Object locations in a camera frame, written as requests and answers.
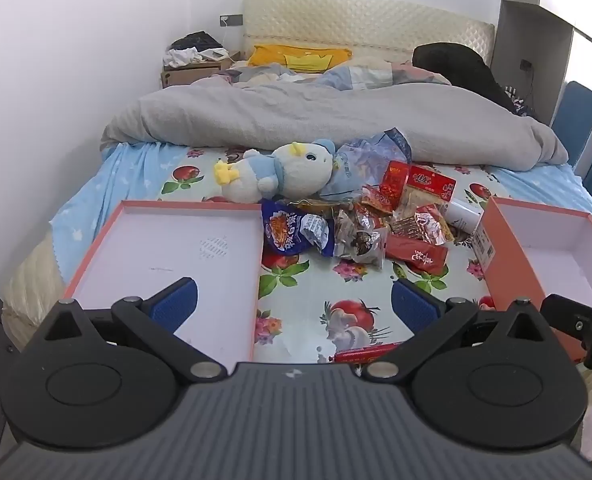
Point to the flat red packet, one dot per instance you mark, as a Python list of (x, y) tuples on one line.
[(416, 254)]

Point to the blue chair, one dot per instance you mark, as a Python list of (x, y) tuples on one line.
[(576, 110)]

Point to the small red snack packet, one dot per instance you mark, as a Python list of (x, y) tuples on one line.
[(376, 200)]

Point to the shallow pink box lid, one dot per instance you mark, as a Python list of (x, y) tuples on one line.
[(175, 245)]

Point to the grey duvet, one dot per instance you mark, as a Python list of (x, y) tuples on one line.
[(301, 110)]

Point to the black clothing heap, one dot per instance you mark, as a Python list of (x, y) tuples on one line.
[(456, 65)]

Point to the cream mattress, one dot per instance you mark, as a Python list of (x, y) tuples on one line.
[(30, 285)]

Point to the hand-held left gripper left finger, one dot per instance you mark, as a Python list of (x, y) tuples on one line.
[(175, 304)]

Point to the white built-in cabinet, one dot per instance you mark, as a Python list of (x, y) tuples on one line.
[(526, 35)]

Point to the white cloth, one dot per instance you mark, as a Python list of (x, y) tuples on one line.
[(180, 57)]

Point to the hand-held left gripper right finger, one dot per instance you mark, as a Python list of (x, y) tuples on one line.
[(416, 306)]

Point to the red gold candy packet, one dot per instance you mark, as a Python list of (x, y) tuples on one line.
[(426, 225)]

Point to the blue facial tissue pack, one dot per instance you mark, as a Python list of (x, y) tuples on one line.
[(366, 160)]

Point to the red label clear snack packet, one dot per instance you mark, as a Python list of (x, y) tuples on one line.
[(428, 182)]

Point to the white and blue plush toy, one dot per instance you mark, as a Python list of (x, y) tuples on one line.
[(296, 170)]

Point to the brown clear snack packet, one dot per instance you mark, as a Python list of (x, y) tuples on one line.
[(361, 242)]

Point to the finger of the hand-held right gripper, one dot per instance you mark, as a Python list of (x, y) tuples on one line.
[(571, 310)]

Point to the red sausage stick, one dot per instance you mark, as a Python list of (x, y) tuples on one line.
[(361, 353)]

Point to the cream padded headboard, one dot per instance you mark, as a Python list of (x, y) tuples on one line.
[(351, 20)]

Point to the patchwork quilt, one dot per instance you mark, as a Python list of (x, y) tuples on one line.
[(366, 77)]

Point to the black wall socket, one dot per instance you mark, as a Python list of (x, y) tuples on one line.
[(526, 65)]

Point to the brown cardboard box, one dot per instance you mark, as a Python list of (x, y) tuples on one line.
[(185, 76)]

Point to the blue snack packet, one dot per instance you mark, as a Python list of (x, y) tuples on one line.
[(286, 230)]

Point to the yellow pillow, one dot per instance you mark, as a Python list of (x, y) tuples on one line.
[(276, 56)]

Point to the red foil tea packet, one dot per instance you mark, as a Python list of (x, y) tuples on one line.
[(393, 182)]

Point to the grey wall socket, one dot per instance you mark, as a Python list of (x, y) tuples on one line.
[(230, 20)]

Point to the deep orange cardboard box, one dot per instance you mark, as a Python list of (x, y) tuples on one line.
[(551, 245)]

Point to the dark clothes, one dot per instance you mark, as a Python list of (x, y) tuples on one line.
[(195, 41)]

